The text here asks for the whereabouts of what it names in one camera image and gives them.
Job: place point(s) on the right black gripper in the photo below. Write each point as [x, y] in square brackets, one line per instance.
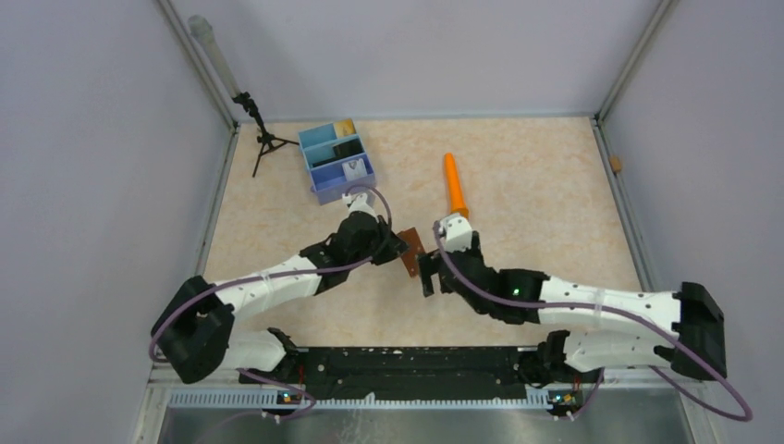
[428, 266]

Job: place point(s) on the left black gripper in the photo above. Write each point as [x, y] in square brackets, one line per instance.
[395, 249]

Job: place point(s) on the brown leather card holder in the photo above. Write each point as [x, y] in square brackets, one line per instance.
[414, 245]

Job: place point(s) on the silver card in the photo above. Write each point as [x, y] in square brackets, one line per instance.
[354, 169]

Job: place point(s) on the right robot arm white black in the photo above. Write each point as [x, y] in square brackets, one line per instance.
[682, 330]

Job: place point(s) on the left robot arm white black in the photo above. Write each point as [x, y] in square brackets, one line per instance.
[196, 334]

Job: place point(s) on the black card in tray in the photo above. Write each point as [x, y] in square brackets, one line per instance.
[329, 154]

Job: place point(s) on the gold card in tray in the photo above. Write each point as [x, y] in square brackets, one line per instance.
[344, 128]

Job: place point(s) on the orange cylinder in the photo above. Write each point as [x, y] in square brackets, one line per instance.
[456, 201]

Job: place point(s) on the blue compartment tray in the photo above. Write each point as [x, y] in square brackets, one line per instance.
[328, 182]

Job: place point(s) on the small black tripod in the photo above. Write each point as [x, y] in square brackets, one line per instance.
[267, 141]

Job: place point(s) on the small tan block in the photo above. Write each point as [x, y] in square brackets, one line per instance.
[615, 164]

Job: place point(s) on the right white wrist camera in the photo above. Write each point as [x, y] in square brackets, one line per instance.
[455, 232]

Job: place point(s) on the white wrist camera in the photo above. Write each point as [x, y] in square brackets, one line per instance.
[359, 202]
[455, 232]

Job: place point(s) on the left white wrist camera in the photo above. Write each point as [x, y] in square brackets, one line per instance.
[359, 202]

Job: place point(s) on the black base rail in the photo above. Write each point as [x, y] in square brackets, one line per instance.
[422, 373]

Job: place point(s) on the white cable duct strip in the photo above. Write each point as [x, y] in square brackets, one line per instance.
[272, 399]

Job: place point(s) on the grey tube on frame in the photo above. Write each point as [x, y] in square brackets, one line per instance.
[202, 31]

